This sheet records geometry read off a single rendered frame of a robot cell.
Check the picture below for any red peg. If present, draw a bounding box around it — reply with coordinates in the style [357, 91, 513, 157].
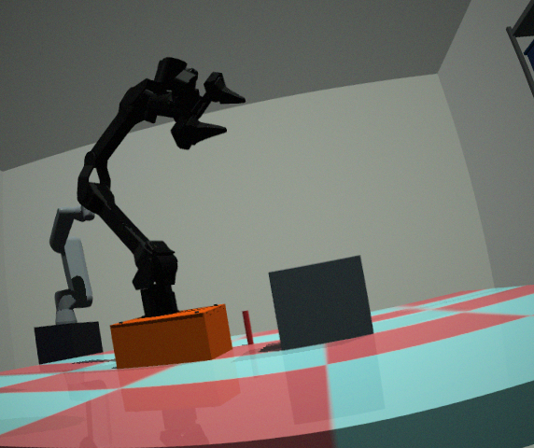
[243, 311, 254, 344]

